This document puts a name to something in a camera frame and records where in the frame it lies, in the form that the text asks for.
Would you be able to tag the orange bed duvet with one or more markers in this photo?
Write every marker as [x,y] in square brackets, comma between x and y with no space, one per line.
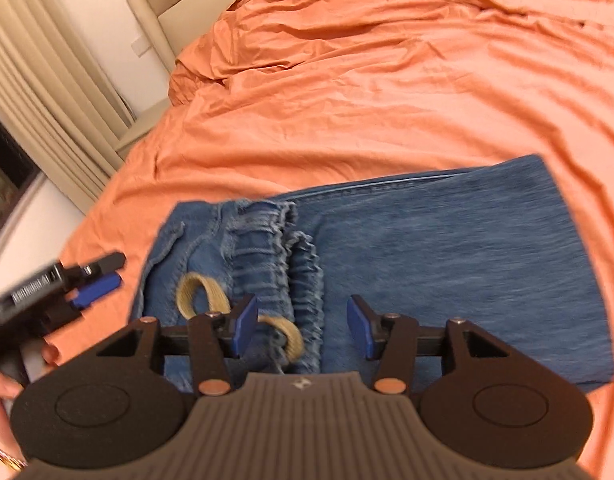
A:
[281,96]

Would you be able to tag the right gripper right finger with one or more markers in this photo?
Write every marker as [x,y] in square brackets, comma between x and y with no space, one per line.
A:
[390,339]

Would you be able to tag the beige left nightstand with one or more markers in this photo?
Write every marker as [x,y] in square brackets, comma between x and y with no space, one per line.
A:
[145,122]

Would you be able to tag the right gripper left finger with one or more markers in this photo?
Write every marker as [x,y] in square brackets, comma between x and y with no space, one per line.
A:
[215,337]

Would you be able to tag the beige pleated curtain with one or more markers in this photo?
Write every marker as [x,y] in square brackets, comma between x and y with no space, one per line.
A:
[56,101]

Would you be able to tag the person left hand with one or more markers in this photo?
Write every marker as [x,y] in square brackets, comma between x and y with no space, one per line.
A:
[11,455]

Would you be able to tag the blue denim jeans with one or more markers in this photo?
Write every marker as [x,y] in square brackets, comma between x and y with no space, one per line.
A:
[493,245]

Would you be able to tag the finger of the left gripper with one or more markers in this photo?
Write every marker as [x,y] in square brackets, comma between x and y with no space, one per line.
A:
[107,264]
[91,293]

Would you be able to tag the white wall switch plate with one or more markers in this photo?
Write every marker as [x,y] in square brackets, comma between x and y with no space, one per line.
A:
[141,45]

